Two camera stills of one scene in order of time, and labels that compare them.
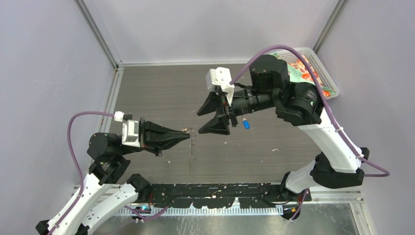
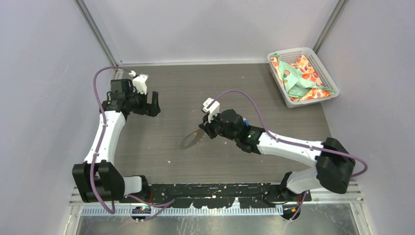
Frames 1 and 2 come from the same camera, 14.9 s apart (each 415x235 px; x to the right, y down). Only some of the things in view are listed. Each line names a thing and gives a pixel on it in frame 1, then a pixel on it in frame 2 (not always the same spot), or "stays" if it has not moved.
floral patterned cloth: x=297 y=72 stays
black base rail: x=219 y=196 stays
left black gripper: x=155 y=137 -> x=151 y=109
